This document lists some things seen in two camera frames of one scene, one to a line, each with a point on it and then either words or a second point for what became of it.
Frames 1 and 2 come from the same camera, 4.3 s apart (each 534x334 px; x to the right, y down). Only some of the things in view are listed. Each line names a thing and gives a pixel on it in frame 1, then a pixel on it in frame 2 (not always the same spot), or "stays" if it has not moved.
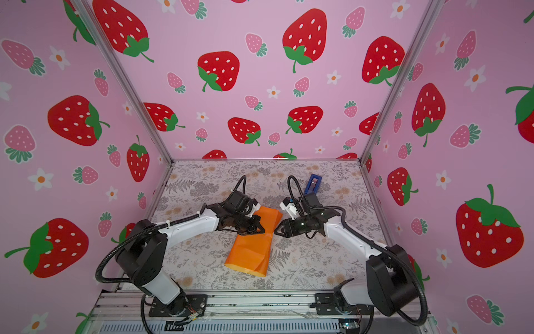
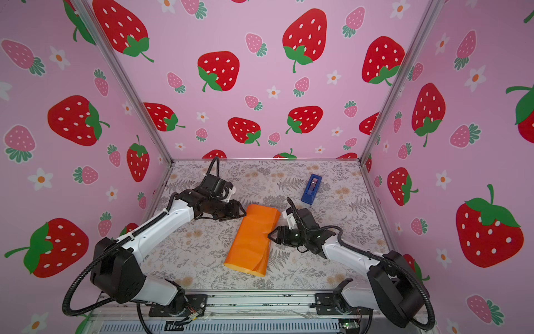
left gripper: (255, 223) to (233, 213)
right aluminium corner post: (411, 57) stays
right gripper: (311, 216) to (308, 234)
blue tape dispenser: (313, 184) stays
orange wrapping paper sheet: (250, 252) stays
